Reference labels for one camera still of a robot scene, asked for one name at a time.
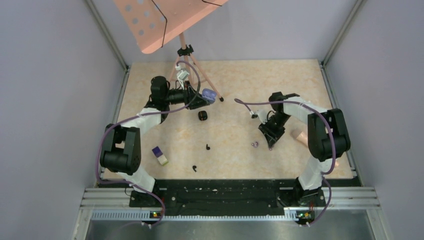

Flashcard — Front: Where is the aluminium frame rail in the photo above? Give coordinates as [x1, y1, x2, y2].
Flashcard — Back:
[80, 187, 381, 222]

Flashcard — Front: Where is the wooden toy microphone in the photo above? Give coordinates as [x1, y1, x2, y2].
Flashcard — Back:
[290, 129, 340, 168]

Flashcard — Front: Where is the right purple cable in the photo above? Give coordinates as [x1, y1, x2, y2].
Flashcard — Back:
[234, 97, 337, 227]

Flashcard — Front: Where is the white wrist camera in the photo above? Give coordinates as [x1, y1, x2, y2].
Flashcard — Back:
[175, 65, 190, 84]
[250, 109, 268, 124]

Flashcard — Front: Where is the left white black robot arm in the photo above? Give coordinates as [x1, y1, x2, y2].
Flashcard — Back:
[99, 76, 217, 207]

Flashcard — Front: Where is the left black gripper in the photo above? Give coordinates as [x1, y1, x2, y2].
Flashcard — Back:
[163, 80, 210, 110]

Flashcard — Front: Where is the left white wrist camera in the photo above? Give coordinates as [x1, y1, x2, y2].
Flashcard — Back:
[175, 65, 190, 84]

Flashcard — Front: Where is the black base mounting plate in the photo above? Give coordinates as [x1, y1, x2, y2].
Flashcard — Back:
[129, 179, 326, 217]

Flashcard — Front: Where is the purple cable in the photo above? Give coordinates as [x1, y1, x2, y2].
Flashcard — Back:
[95, 60, 202, 229]
[234, 97, 337, 227]

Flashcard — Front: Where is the purple white small box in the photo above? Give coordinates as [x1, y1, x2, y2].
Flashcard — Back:
[151, 146, 168, 166]

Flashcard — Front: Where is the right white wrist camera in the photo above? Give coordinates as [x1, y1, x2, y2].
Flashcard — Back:
[250, 109, 268, 124]

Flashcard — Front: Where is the purple earbud charging case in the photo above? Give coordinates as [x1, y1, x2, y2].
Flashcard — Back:
[201, 88, 217, 104]

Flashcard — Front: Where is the black earbud charging case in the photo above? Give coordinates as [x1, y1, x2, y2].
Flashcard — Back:
[198, 110, 208, 121]

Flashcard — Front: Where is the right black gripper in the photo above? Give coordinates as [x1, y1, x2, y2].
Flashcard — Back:
[259, 113, 292, 148]

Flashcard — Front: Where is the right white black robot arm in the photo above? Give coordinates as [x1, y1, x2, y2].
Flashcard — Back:
[258, 92, 351, 206]

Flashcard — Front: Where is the pink music stand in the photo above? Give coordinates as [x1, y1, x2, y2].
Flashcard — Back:
[114, 0, 227, 101]

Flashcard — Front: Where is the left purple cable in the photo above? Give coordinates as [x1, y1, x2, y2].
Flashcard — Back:
[95, 60, 202, 229]

